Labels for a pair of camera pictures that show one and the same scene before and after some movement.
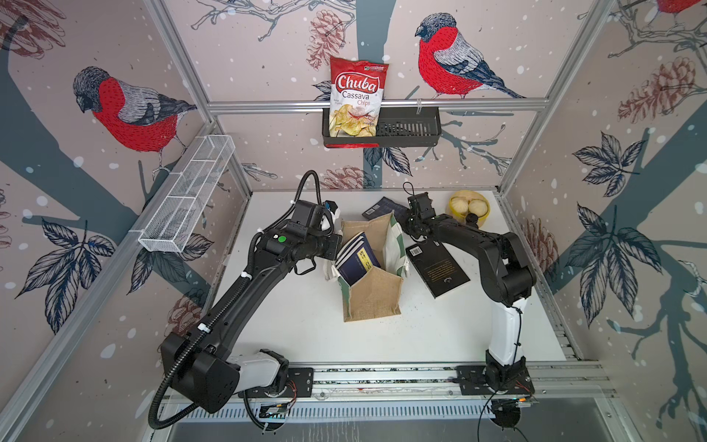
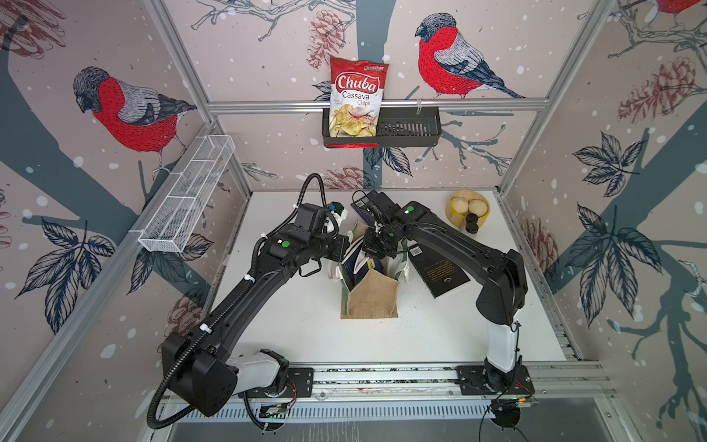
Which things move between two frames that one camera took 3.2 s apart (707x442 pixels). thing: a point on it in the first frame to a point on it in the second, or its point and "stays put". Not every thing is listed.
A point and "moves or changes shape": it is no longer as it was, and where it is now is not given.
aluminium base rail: [551, 381] stays put
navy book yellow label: [355, 258] moves or changes shape
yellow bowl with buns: [468, 202] stays put
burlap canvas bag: [378, 293] stays put
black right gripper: [403, 215] to [367, 249]
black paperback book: [437, 268] stays put
